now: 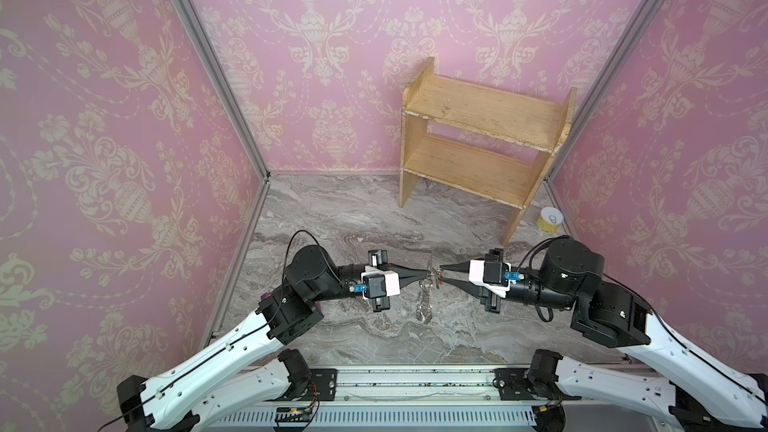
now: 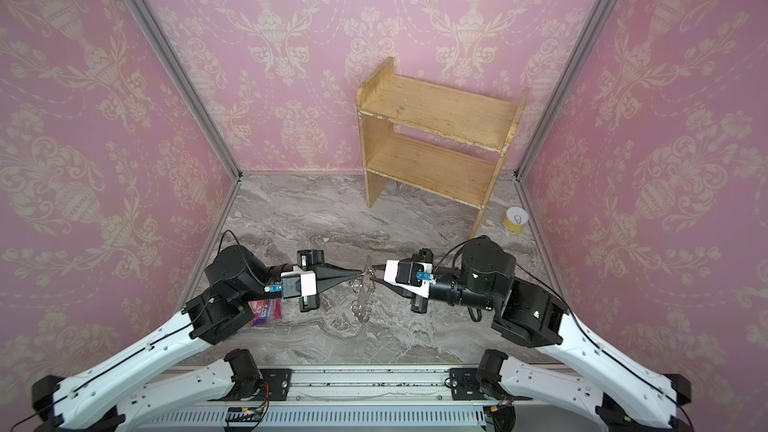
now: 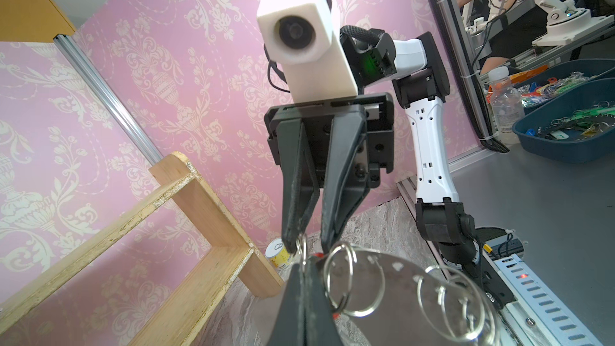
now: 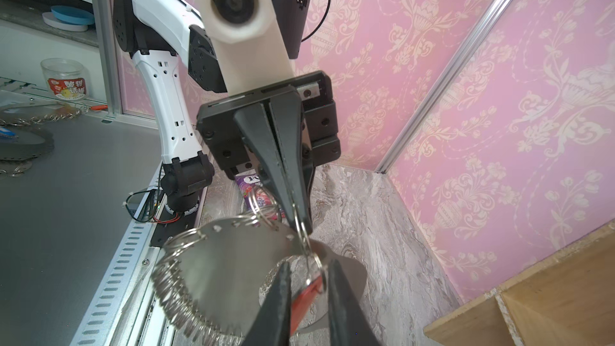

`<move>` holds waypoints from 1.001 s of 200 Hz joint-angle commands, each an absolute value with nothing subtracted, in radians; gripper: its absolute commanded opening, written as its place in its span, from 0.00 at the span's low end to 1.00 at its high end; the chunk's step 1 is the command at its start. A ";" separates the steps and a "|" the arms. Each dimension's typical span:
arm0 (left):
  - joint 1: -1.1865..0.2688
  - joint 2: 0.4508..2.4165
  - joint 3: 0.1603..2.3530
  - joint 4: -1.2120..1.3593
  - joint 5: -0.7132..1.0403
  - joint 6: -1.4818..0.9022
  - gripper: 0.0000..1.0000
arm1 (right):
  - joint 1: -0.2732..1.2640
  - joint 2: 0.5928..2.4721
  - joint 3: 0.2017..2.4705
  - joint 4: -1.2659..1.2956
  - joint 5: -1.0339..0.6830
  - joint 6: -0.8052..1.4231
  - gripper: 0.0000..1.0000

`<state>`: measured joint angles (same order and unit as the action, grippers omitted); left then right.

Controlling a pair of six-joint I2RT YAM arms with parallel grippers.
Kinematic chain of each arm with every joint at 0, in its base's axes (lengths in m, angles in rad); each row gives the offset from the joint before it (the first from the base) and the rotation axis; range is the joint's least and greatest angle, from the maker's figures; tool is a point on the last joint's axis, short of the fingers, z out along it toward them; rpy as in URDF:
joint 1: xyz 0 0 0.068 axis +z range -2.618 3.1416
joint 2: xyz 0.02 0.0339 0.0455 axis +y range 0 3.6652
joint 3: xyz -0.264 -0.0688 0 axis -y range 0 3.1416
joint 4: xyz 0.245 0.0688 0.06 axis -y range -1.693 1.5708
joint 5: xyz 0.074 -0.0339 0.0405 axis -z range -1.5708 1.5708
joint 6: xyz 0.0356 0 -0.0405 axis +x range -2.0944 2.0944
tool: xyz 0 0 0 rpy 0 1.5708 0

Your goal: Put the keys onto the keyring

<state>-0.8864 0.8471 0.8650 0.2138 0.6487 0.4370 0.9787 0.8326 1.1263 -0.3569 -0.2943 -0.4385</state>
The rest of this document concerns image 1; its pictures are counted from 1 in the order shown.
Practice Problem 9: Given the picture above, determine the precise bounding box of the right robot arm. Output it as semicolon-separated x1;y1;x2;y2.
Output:
438;235;767;431

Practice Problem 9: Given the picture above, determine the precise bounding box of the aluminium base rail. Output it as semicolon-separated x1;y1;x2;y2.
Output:
204;365;682;431

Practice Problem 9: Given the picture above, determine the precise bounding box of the metal key ring plate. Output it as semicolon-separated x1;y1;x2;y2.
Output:
416;256;440;325

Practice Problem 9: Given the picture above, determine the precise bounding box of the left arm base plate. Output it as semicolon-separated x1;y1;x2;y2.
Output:
282;368;339;402

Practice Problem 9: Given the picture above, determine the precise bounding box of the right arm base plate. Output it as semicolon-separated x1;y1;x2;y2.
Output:
492;367;538;401

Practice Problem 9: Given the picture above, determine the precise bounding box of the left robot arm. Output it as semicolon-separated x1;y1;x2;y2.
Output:
117;243;430;431

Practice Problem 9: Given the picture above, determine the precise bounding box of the wooden two-tier shelf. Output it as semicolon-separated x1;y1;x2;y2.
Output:
398;56;578;247

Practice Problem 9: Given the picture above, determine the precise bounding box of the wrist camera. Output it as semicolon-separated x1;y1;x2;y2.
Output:
361;266;401;300
468;259;520;298

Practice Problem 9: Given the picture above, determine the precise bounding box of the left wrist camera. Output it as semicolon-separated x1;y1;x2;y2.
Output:
361;266;401;300

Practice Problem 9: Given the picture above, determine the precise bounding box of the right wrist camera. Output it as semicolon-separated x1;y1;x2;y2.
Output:
468;259;520;298

